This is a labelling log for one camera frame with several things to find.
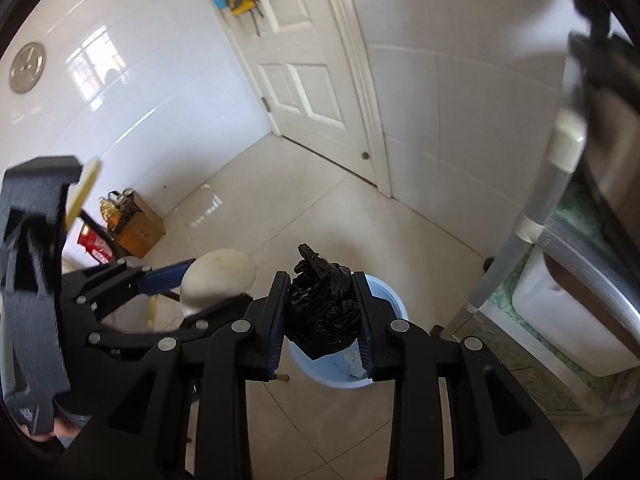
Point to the white door frame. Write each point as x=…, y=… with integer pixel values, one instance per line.
x=370, y=110

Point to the white metal pole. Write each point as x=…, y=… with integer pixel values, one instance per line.
x=525, y=240

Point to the white appliance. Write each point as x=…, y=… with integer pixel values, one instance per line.
x=560, y=320

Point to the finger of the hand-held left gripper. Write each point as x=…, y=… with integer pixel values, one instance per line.
x=200, y=327
x=165, y=277

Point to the white round stool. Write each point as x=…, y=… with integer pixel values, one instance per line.
x=220, y=275

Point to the black plastic bag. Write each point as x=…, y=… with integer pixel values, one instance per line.
x=322, y=310

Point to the round silver wall plaque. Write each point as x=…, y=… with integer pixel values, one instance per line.
x=27, y=67

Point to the dark blurred object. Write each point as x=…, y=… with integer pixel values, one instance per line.
x=610, y=85

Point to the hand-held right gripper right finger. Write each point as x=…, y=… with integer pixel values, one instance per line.
x=362, y=325

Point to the red packet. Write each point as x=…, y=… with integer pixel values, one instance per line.
x=92, y=249

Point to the blue plastic bin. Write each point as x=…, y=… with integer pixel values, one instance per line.
x=387, y=305

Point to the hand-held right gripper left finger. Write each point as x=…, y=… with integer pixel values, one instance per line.
x=280, y=320

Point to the white panel door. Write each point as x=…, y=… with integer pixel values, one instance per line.
x=300, y=70

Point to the brown cardboard box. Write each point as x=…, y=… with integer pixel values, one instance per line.
x=142, y=232

